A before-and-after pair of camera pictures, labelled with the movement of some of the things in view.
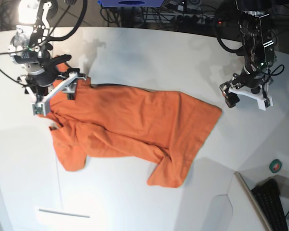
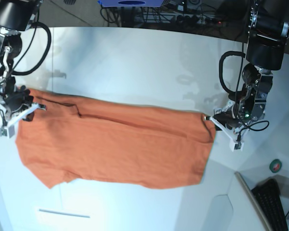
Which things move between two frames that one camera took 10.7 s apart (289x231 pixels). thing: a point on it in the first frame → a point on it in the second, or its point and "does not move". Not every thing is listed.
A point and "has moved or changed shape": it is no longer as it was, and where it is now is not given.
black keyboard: (267, 194) does not move
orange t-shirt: (129, 121) has moved or changed shape
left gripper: (42, 83) → (19, 103)
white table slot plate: (66, 218) does not move
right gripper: (256, 85) → (228, 118)
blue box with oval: (130, 3) does not move
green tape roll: (275, 166) does not move
